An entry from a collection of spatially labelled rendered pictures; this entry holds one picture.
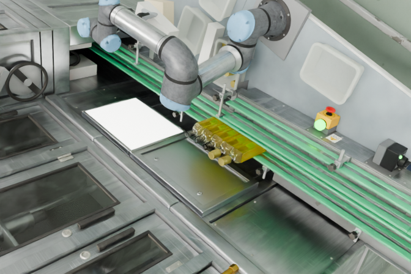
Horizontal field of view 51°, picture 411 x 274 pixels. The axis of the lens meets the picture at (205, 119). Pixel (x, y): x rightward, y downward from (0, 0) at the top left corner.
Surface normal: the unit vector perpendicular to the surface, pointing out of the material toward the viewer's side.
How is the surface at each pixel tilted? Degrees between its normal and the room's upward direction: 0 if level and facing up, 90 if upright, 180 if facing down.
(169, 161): 90
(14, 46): 90
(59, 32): 90
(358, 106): 0
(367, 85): 0
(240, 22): 4
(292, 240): 90
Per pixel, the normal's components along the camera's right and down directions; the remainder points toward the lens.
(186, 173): 0.14, -0.86
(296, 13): -0.73, 0.29
